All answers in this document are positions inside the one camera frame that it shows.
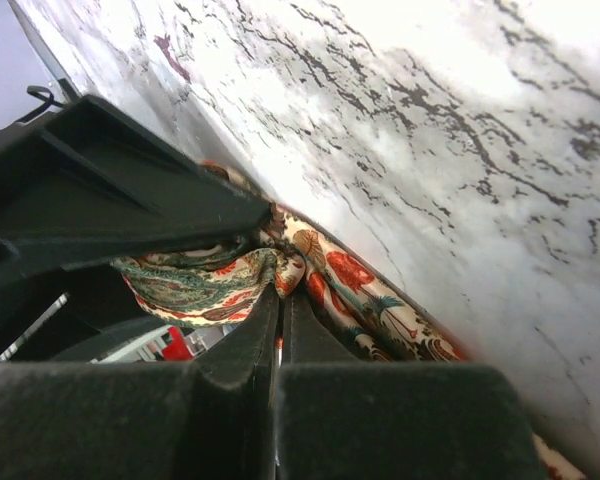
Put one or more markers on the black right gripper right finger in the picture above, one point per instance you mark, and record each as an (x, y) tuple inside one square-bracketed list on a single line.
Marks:
[(318, 409)]

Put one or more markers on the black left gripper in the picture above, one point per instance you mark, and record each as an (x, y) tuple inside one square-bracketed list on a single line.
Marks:
[(84, 185)]

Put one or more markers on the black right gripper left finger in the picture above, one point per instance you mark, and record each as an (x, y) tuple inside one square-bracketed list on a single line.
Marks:
[(229, 432)]

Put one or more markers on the paisley flamingo patterned tie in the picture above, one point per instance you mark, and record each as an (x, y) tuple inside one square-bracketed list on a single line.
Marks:
[(222, 284)]

